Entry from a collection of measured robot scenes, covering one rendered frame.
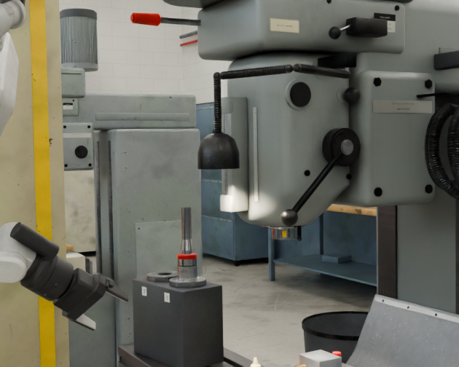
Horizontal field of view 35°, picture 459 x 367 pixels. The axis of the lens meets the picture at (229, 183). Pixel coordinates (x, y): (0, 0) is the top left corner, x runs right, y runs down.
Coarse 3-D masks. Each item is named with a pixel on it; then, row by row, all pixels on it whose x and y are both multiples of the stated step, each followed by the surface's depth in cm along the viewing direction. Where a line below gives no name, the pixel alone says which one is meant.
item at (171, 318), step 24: (144, 288) 178; (168, 288) 170; (192, 288) 169; (216, 288) 172; (144, 312) 179; (168, 312) 170; (192, 312) 168; (216, 312) 172; (144, 336) 179; (168, 336) 171; (192, 336) 168; (216, 336) 172; (168, 360) 171; (192, 360) 168; (216, 360) 173
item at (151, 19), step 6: (138, 12) 134; (132, 18) 133; (138, 18) 133; (144, 18) 134; (150, 18) 134; (156, 18) 135; (162, 18) 136; (168, 18) 137; (174, 18) 137; (180, 18) 138; (144, 24) 135; (150, 24) 135; (156, 24) 135; (180, 24) 138; (186, 24) 139; (192, 24) 139; (198, 24) 140
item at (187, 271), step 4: (180, 260) 172; (184, 260) 171; (188, 260) 171; (192, 260) 172; (196, 260) 173; (180, 264) 172; (184, 264) 171; (188, 264) 171; (192, 264) 172; (196, 264) 173; (180, 268) 172; (184, 268) 172; (188, 268) 171; (192, 268) 172; (196, 268) 173; (180, 272) 172; (184, 272) 172; (188, 272) 172; (192, 272) 172; (196, 272) 173; (180, 276) 172; (184, 276) 172; (188, 276) 172; (192, 276) 172; (196, 276) 173; (180, 280) 172; (184, 280) 172; (188, 280) 172
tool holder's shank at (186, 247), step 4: (184, 208) 172; (188, 208) 172; (184, 212) 172; (188, 212) 172; (184, 216) 172; (188, 216) 172; (184, 220) 172; (188, 220) 172; (184, 224) 172; (188, 224) 172; (184, 228) 172; (188, 228) 172; (184, 232) 172; (188, 232) 172; (184, 236) 172; (188, 236) 172; (184, 240) 172; (188, 240) 172; (184, 244) 172; (188, 244) 172; (184, 248) 172; (188, 248) 172; (192, 248) 173; (184, 252) 173; (188, 252) 172
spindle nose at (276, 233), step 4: (296, 228) 139; (272, 232) 139; (276, 232) 138; (280, 232) 138; (288, 232) 138; (292, 232) 138; (296, 232) 139; (272, 236) 139; (276, 236) 138; (280, 236) 138; (288, 236) 138; (292, 236) 138; (296, 236) 139
